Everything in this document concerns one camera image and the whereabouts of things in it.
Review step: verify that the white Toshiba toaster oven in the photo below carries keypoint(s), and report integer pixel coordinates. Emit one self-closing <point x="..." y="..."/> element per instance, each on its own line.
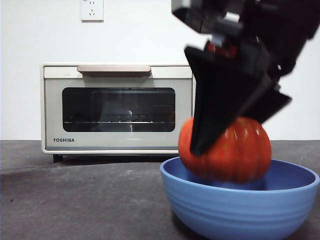
<point x="50" y="75"/>

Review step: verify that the orange pumpkin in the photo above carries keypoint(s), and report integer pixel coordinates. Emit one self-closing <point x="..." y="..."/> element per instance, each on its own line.
<point x="245" y="155"/>

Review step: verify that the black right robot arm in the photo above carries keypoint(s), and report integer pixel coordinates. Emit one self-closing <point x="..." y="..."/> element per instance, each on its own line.
<point x="287" y="25"/>

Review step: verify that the white wall socket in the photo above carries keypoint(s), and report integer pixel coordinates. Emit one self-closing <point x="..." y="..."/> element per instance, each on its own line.
<point x="92" y="12"/>

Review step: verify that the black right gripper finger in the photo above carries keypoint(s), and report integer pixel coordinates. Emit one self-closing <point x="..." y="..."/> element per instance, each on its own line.
<point x="267" y="105"/>
<point x="220" y="87"/>

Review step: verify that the blue bowl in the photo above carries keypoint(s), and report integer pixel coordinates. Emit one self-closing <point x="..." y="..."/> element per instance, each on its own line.
<point x="237" y="212"/>

